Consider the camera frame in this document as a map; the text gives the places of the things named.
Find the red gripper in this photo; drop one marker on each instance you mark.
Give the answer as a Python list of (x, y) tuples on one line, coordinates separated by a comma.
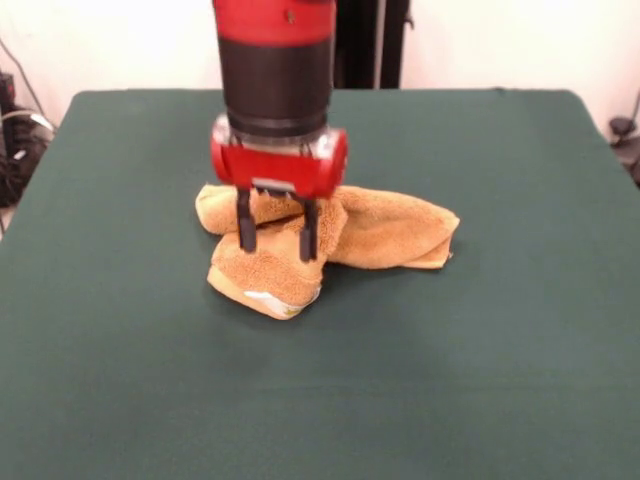
[(280, 170)]

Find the tan terry towel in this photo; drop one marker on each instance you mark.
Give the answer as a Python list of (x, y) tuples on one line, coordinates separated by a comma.
[(390, 230)]

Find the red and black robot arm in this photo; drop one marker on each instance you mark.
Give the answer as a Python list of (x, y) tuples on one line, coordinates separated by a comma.
[(275, 75)]

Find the dark green table cloth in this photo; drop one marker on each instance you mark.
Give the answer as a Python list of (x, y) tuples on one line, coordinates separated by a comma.
[(320, 390)]

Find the black power box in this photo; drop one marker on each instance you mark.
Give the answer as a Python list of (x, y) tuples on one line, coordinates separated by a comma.
[(6, 90)]

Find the black metal stand frame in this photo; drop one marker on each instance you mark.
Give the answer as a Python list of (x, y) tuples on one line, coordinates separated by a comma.
[(370, 45)]

